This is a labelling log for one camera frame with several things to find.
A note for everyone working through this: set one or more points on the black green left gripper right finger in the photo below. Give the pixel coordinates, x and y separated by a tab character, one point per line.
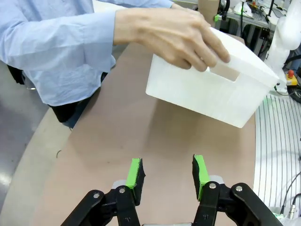
203	174

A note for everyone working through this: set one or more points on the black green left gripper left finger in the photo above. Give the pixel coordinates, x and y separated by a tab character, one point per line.
135	174

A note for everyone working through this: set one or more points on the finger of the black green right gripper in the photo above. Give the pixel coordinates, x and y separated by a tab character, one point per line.
216	18

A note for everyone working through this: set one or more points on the cardboard cups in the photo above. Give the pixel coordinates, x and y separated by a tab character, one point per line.
208	14

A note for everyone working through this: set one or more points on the beige paper cup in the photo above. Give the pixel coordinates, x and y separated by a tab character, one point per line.
208	2

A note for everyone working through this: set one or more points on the white plastic basket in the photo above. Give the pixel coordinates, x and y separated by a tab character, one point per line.
207	94

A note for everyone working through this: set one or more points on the person's right forearm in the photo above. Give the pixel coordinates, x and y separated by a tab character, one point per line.
82	30

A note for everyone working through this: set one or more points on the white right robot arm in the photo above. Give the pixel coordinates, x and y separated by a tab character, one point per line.
279	47

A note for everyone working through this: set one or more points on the person's right hand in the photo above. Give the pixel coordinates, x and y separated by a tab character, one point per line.
164	35

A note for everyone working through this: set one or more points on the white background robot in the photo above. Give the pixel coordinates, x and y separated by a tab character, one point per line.
242	7

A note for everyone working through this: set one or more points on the red emergency stop button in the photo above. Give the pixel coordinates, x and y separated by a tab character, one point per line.
291	75

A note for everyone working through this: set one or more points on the person in light blue shirt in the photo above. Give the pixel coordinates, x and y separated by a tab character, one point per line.
65	89

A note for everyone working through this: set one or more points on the grey aluminium frame bench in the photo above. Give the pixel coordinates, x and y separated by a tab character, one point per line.
244	26

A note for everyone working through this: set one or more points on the aluminium slotted base plate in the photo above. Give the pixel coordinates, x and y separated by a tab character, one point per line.
275	146

